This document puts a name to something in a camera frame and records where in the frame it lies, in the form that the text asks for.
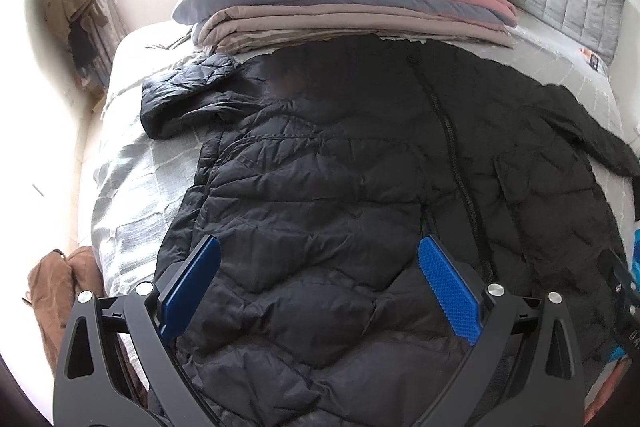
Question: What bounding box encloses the black puffer jacket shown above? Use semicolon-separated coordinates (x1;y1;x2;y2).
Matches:
140;36;639;426

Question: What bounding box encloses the grey checked bedspread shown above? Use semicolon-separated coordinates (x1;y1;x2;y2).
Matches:
91;13;624;296

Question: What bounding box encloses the brown garment by bed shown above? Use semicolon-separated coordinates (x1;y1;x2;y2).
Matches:
26;246;106;373

